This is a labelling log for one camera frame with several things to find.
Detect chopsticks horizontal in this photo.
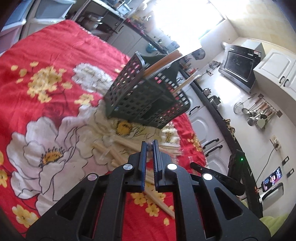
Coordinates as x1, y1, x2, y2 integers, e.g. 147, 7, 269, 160
92, 143, 127, 169

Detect chopsticks long diagonal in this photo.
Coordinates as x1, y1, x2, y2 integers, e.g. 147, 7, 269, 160
144, 170, 175, 219

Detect black electric appliance tower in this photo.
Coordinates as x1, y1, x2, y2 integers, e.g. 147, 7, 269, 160
228, 149, 263, 218

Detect smartphone on stand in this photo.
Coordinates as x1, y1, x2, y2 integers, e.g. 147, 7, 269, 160
261, 167, 282, 192

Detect ginger root on counter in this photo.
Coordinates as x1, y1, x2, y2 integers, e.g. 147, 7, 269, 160
224, 118, 236, 140

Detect hanging metal ladle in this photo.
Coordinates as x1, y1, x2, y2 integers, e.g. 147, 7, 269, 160
247, 104, 268, 126

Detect hanging metal strainer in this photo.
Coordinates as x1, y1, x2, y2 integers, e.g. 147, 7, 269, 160
233, 93, 255, 114

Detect dark teapot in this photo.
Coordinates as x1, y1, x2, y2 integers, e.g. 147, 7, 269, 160
209, 95, 221, 109

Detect steel kettle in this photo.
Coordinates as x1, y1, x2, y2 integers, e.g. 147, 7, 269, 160
203, 88, 211, 97

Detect white upper cabinet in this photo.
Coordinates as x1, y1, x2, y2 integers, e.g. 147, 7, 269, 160
254, 49, 295, 115

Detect black range hood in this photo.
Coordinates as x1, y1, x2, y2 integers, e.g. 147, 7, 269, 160
219, 44, 265, 93

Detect dark green utensil basket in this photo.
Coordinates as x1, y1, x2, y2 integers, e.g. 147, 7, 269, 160
104, 52, 190, 129

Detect red floral tablecloth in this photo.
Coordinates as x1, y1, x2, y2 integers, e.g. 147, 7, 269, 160
1, 20, 206, 237

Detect white lower cabinets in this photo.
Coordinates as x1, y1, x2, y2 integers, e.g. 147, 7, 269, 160
106, 22, 234, 176

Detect steel pot on shelf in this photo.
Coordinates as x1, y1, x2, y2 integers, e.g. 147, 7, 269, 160
81, 12, 103, 31

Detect metal shelf rack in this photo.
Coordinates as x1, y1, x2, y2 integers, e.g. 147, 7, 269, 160
71, 1, 125, 31

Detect left plastic drawer tower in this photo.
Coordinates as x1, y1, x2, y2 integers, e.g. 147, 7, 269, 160
1, 0, 34, 54

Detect plastic drawer tower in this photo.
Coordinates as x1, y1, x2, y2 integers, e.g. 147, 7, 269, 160
1, 0, 34, 54
20, 0, 76, 39

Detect right plastic drawer tower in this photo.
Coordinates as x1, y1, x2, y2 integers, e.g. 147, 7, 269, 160
20, 0, 76, 39

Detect small wall fan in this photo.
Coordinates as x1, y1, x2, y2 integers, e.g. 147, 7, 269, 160
191, 48, 206, 60

